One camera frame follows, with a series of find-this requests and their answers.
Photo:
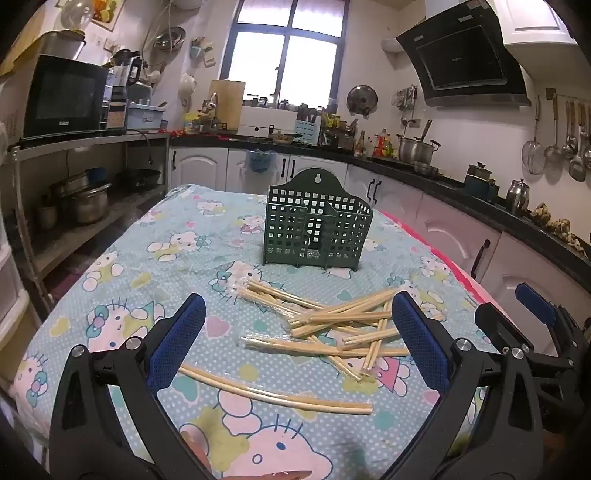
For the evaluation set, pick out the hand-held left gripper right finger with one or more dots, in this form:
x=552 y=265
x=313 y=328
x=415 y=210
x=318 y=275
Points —
x=420 y=341

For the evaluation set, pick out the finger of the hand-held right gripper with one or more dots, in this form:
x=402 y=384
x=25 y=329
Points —
x=496 y=323
x=535 y=300

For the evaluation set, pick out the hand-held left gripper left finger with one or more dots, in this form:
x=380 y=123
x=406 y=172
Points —
x=178 y=337

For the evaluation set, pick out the pile of chopsticks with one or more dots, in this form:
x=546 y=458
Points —
x=323 y=318

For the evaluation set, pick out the bamboo chopstick pair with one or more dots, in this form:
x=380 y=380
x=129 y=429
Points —
x=286 y=400

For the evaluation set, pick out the green plastic utensil holder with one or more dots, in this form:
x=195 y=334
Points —
x=295 y=230

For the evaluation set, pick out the hanging steel utensils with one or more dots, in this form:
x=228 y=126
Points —
x=406 y=98

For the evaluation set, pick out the pile of ginger roots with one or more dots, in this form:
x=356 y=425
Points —
x=554 y=226

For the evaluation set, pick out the cartoon cat printed blanket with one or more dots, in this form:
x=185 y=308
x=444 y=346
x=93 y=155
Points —
x=138 y=258

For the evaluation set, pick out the dark blue kettle pot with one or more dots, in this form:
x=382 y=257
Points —
x=478 y=182

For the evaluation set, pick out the steel ladle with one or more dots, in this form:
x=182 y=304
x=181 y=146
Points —
x=577 y=168
x=569 y=145
x=551 y=150

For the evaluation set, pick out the steel skimmer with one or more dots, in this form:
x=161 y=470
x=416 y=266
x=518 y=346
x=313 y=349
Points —
x=534 y=157

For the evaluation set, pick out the black wok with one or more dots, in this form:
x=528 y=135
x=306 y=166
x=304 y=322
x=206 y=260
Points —
x=138 y=177

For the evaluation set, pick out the white plastic drawer unit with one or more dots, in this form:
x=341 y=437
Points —
x=11 y=286

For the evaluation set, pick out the steel cooking pot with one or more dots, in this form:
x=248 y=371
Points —
x=415 y=150

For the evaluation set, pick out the blue hanging basket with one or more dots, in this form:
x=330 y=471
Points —
x=259 y=161

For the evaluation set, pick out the row of condiment bottles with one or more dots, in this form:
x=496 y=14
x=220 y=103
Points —
x=381 y=145

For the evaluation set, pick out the yellow dish soap bottle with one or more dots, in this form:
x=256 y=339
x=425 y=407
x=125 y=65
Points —
x=191 y=124

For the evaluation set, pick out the metal shelf rack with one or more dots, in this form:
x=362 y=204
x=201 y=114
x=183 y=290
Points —
x=92 y=141

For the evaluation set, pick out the bowl of chopped vegetables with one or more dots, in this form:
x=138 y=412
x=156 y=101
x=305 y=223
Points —
x=282 y=137

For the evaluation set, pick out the white storage box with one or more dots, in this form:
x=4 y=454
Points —
x=268 y=121

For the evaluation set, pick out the wooden cutting board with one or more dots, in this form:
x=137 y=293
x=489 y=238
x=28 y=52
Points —
x=226 y=104

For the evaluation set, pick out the blue knife holder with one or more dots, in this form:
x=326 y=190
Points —
x=307 y=131

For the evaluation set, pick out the steel faucet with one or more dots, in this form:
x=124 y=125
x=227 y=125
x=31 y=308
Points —
x=212 y=99

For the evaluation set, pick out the steel pot lid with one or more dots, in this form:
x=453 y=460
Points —
x=362 y=99

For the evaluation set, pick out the black range hood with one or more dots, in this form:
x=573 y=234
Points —
x=461 y=60

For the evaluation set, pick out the black microwave oven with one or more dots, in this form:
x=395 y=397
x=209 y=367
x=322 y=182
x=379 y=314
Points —
x=64 y=97

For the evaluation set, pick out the black blender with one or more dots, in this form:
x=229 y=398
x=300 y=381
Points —
x=124 y=69

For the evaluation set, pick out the white upper cabinet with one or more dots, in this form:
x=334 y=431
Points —
x=531 y=23

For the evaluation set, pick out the hanging steel bowls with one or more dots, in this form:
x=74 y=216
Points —
x=170 y=39

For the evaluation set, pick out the blue framed window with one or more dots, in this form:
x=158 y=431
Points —
x=295 y=60

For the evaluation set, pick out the steel container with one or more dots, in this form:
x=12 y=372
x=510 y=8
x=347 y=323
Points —
x=62 y=46

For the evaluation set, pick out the glass pot lid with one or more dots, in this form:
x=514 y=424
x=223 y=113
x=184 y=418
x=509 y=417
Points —
x=76 y=14

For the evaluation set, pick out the blue wall utensil holder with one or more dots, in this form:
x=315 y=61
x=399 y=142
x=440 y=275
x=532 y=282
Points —
x=201 y=50

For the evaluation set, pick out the wall outlet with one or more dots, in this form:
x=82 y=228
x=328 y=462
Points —
x=111 y=45

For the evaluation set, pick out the fruit wall picture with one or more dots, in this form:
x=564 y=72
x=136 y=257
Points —
x=104 y=14

